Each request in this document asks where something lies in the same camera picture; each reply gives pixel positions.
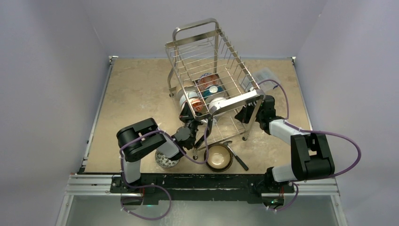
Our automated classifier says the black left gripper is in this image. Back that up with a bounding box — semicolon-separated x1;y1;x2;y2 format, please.
179;102;206;149

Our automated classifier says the orange floral patterned bowl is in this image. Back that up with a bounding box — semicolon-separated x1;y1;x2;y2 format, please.
188;97;204;112

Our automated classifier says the white and teal bowl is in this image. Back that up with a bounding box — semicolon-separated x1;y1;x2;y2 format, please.
202;85;225;99

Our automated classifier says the stainless steel dish rack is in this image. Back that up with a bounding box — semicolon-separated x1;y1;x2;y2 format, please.
165;18;265;153

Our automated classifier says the black and white patterned bowl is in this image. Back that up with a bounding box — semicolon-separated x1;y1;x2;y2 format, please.
155;151;180;169

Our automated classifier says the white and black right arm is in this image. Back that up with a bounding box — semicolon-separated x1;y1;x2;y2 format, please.
234;95;335;192

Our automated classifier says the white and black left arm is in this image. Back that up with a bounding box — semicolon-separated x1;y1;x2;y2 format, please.
116;104;202;193

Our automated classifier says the clear plastic compartment box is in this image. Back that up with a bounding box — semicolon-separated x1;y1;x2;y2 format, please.
252;67;280;93

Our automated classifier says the dark brown glazed bowl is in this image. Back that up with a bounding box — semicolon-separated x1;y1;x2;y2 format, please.
204;143;233;172

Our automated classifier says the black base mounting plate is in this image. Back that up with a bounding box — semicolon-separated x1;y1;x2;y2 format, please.
110;173;295;205

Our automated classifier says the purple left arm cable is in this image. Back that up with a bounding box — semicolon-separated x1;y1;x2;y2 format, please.
119;120;210;221

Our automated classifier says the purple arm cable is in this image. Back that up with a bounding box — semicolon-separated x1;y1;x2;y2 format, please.
257;78;362;213
119;120;210;221

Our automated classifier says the black-handled claw hammer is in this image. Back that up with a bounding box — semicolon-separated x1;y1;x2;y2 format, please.
223;141;249;171

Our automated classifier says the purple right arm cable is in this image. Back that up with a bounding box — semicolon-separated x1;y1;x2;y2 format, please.
257;78;362;213

